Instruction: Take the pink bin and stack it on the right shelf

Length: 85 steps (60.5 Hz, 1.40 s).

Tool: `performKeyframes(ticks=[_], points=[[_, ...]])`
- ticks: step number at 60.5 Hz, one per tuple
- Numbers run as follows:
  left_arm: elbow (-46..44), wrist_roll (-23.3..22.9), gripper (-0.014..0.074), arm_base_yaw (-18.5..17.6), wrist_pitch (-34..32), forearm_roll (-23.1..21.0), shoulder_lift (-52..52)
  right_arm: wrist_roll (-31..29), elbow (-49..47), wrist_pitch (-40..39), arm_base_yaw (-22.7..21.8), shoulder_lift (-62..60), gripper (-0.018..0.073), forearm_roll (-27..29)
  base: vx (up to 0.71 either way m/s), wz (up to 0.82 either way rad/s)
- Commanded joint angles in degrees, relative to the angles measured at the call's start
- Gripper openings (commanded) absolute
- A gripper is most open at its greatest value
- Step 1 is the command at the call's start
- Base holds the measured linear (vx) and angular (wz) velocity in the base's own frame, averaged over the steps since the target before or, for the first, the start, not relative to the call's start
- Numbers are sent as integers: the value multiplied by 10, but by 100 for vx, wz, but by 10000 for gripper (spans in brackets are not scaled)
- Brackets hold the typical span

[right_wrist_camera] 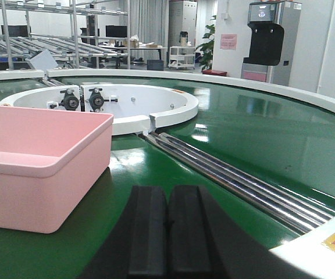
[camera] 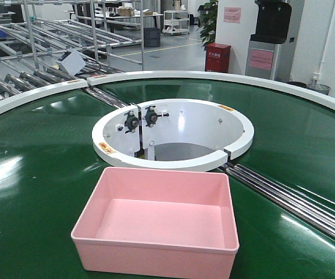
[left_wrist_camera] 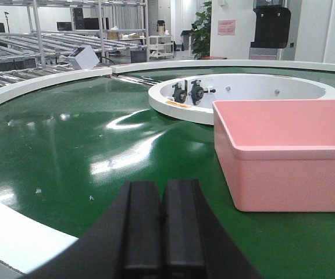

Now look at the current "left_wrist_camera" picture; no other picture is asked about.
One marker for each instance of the white control box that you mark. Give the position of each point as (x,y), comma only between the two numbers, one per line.
(83,57)

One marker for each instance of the black bearing block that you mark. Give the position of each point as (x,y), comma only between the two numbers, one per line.
(197,92)
(179,94)

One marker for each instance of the left black bearing block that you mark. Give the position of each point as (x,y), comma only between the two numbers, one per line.
(179,94)

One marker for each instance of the right black bearing block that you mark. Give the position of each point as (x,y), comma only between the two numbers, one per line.
(197,92)

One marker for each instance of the green circular conveyor belt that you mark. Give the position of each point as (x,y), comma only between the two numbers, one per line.
(66,150)

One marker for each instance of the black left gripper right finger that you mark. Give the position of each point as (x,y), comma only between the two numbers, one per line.
(195,244)

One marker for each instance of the pink plastic bin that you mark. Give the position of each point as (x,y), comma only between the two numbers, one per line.
(277,155)

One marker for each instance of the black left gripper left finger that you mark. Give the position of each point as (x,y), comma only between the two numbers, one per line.
(125,242)

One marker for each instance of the white utility cart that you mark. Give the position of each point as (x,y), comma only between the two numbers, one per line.
(161,46)

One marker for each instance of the green potted plant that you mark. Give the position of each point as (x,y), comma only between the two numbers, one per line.
(201,31)

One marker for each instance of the metal roller conveyor rack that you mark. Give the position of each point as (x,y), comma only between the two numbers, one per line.
(45,46)

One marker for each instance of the pink wall notice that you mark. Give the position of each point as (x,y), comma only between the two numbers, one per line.
(226,27)

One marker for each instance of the white outer conveyor rim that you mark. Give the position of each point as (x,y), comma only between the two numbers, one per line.
(26,243)

